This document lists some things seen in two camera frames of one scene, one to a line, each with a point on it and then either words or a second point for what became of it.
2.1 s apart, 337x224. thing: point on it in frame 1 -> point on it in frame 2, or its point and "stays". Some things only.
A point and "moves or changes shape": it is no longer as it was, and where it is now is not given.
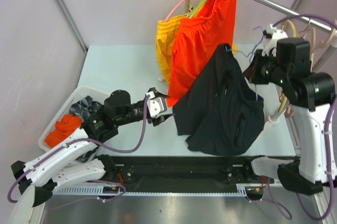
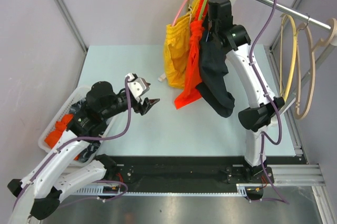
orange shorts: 197,38 -> 192,90
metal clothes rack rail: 267,0 stays
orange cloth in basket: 63,129 stays
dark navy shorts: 221,114 moves or changes shape
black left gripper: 156,120 -> 146,104
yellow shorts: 166,31 -> 176,46
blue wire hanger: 249,55 -> 208,33
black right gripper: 251,72 -> 206,21
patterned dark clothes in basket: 85,107 stays
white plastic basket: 81,134 stays
